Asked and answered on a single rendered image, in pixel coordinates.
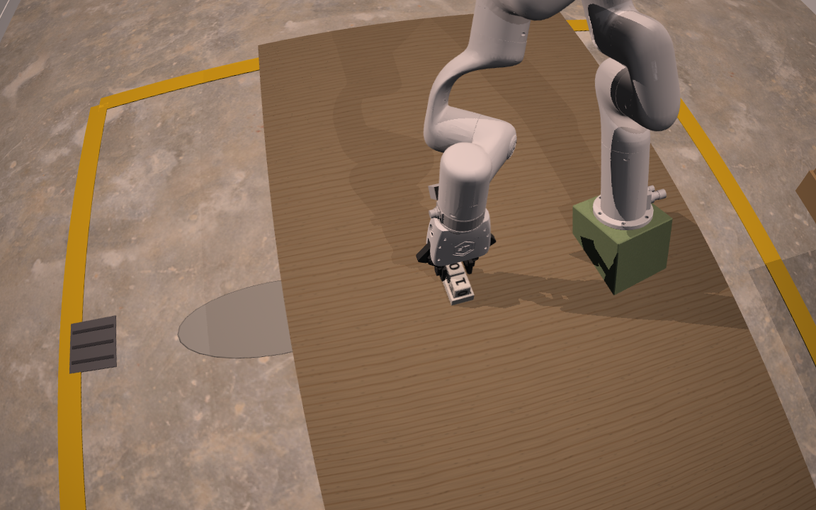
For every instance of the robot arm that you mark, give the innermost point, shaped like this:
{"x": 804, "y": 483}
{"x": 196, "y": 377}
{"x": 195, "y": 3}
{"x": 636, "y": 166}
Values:
{"x": 640, "y": 50}

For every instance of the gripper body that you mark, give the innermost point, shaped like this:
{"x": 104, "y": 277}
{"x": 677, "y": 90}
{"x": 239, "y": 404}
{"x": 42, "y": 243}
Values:
{"x": 450, "y": 246}

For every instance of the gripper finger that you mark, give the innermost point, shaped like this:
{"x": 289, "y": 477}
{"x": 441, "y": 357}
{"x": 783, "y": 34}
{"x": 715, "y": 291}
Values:
{"x": 470, "y": 263}
{"x": 423, "y": 257}

